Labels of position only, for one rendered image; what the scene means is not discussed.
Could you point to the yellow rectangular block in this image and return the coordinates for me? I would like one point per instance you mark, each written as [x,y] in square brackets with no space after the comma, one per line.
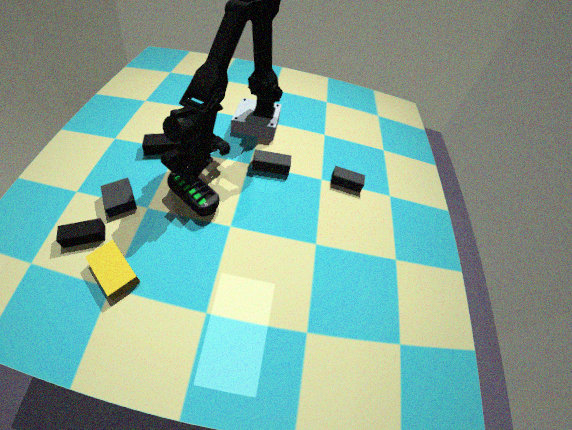
[112,270]

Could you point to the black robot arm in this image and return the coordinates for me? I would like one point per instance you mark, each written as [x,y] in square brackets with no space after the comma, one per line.
[210,81]

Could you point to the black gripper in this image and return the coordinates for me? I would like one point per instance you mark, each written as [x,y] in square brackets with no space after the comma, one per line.
[198,154]

